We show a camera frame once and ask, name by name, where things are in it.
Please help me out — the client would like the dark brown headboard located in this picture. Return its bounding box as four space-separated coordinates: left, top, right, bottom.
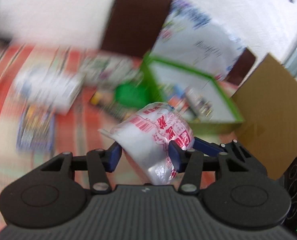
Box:
101 0 256 85

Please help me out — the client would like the green cardboard box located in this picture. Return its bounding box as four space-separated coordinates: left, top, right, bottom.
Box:
140 53 244 134

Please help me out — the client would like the white red printed plastic bag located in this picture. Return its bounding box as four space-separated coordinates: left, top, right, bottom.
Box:
99 102 195 185

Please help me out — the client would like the brown cardboard box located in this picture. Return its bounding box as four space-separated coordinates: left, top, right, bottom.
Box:
232 54 297 179

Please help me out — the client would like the floral plastic bedding bag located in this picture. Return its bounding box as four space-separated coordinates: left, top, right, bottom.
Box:
152 0 245 80

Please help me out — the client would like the white printed carton box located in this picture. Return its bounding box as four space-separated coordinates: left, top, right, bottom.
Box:
12 68 84 115

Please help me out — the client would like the green plastic object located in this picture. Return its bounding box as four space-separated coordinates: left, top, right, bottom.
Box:
114 82 152 110

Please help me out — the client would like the blue printed packet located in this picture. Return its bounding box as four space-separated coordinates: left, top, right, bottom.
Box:
16 105 55 152

